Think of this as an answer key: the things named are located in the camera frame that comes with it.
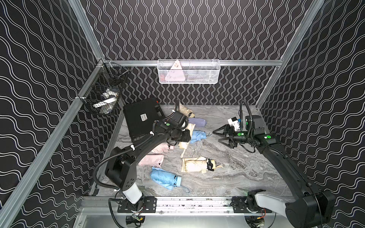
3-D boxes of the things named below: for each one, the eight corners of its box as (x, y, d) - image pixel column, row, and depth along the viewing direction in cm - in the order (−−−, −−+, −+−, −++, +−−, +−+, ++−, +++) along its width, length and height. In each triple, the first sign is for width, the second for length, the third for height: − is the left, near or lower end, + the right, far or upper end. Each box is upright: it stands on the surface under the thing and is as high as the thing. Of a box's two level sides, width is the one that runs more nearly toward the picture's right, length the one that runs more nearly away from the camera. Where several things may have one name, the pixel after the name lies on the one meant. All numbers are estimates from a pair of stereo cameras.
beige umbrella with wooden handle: (181, 172, 87) (181, 169, 83) (181, 158, 93) (181, 155, 89) (220, 172, 88) (222, 169, 83) (218, 159, 93) (220, 155, 89)
